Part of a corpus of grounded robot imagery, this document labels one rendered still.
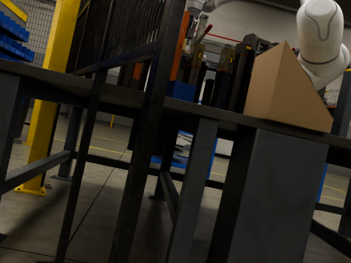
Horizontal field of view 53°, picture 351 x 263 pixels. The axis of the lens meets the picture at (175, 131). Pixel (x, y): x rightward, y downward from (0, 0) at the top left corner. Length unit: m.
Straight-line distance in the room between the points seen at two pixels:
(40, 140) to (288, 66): 1.56
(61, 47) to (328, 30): 1.56
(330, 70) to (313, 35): 0.20
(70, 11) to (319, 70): 1.53
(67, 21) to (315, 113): 1.59
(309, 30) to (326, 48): 0.10
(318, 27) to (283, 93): 0.26
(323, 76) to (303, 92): 0.19
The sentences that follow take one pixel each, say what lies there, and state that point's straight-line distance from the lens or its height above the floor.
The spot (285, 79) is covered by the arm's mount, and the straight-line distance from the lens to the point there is 1.39.
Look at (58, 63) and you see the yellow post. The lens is 2.35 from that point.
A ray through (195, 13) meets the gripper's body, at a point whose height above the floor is 1.25.
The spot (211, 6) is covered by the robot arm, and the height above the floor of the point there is 1.35.
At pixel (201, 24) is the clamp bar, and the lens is 1.98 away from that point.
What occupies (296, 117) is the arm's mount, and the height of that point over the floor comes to 0.73.
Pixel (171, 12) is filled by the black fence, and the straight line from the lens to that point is 0.71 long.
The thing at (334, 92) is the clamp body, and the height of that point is 1.04.
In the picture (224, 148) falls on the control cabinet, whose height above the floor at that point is 0.28.
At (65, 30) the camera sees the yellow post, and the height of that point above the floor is 1.03.
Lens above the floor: 0.60
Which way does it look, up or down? 1 degrees down
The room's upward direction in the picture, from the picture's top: 13 degrees clockwise
